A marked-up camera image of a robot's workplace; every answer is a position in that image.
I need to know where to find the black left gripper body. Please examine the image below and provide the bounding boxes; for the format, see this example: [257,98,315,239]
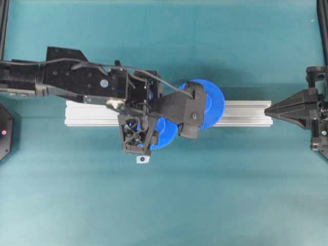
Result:
[125,71,164,115]

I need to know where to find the black lattice left gripper finger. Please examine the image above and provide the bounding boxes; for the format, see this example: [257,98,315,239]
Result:
[117,114,159,155]

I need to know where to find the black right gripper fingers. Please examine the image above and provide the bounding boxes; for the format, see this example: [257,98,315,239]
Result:
[264,90,305,127]

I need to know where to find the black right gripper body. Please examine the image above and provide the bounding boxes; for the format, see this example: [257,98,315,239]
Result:
[303,88,320,129]

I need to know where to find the small blue plastic gear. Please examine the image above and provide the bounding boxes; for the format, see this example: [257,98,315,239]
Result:
[150,117,178,151]

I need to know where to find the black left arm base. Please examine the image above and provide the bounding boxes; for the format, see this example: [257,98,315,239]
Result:
[0,104,14,161]

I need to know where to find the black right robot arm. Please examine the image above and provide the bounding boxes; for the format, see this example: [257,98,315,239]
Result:
[264,66,327,158]

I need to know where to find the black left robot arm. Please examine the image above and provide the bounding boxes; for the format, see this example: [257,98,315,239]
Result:
[1,47,161,155]

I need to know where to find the large blue plastic gear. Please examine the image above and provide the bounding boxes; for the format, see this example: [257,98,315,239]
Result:
[191,79,226,130]

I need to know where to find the small white marker sticker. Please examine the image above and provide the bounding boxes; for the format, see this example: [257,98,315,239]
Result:
[136,155,150,164]

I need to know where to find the black camera cable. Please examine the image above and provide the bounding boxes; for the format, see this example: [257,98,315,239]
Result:
[0,58,193,98]

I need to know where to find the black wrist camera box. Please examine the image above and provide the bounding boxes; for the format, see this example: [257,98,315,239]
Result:
[153,81,207,140]

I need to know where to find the silver aluminium extrusion rail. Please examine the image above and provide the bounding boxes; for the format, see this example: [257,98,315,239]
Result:
[65,100,273,127]

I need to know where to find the black right frame post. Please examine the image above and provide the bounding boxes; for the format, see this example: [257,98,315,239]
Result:
[317,0,327,66]

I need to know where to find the black frame post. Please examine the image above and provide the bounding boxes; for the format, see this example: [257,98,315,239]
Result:
[0,0,10,60]
[317,0,327,66]

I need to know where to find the black left frame post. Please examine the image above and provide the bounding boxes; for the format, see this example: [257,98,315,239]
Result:
[0,0,10,60]

